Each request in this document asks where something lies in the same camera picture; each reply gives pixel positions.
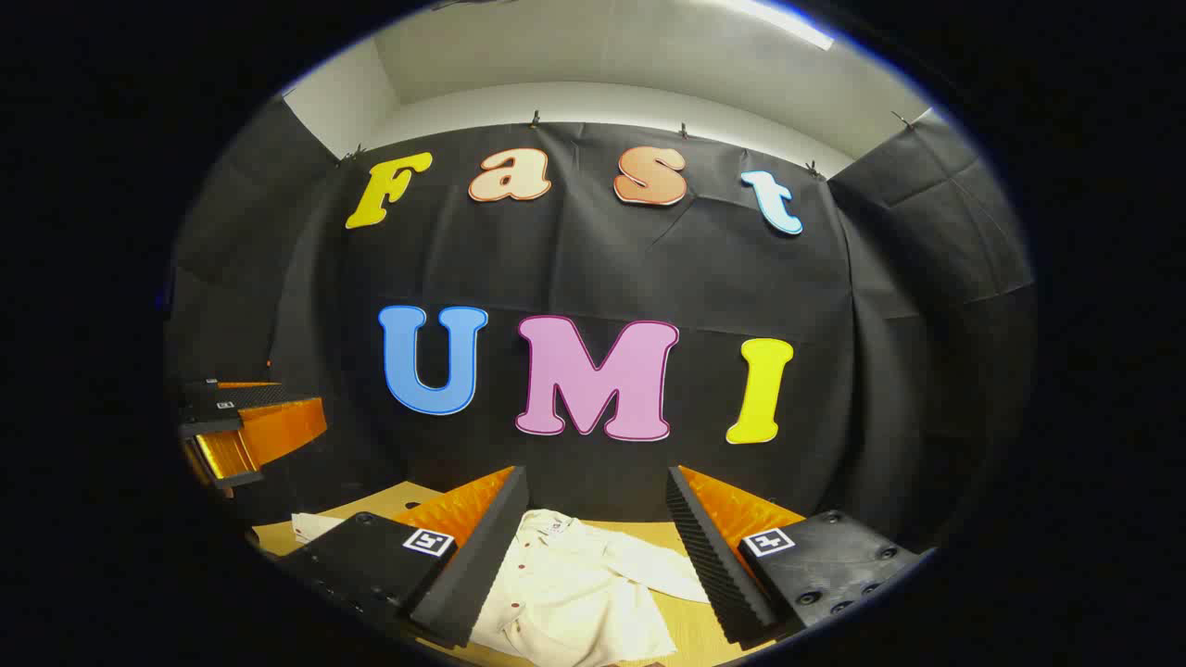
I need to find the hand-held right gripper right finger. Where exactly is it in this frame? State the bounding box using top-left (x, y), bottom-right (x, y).
top-left (665, 465), bottom-right (923, 649)

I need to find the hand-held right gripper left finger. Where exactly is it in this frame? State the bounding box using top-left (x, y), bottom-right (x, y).
top-left (278, 465), bottom-right (531, 649)

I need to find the cream button shirt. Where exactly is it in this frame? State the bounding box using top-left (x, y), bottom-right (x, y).
top-left (292, 508), bottom-right (711, 667)

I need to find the black backdrop cloth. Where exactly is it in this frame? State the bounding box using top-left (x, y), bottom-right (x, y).
top-left (165, 93), bottom-right (1037, 557)

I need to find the row of backdrop clips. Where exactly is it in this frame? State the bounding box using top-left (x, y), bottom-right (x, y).
top-left (338, 109), bottom-right (918, 179)

